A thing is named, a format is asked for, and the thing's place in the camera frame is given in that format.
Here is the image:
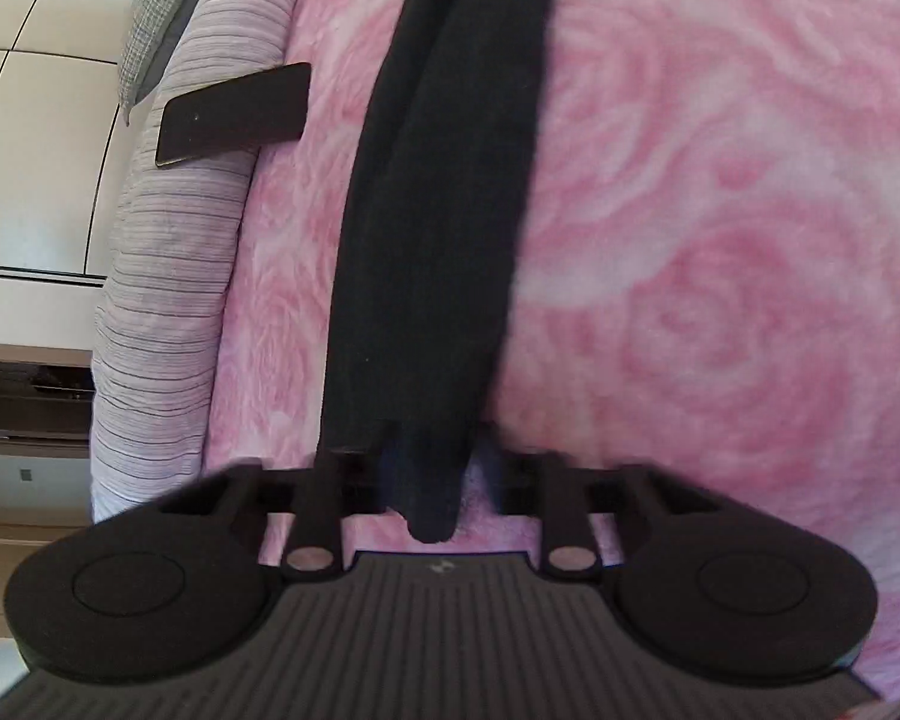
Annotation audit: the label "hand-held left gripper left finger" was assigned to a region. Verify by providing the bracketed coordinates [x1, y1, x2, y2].
[161, 450, 385, 581]

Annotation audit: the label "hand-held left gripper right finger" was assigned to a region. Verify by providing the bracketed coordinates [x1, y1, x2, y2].
[486, 450, 695, 581]

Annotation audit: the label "black pants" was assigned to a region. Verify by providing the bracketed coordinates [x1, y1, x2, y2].
[321, 0, 560, 545]

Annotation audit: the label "pink rose blanket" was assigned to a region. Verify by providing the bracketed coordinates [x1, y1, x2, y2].
[199, 0, 900, 713]

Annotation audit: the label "wooden shelf unit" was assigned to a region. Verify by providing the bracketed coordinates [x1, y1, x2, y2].
[0, 274, 107, 642]

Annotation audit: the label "black flat tablet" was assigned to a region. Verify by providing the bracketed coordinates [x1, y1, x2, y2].
[155, 62, 313, 167]

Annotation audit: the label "white wardrobe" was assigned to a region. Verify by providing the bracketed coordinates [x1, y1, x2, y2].
[0, 0, 160, 280]

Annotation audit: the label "grey checked pillow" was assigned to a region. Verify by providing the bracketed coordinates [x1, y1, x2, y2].
[117, 0, 218, 127]

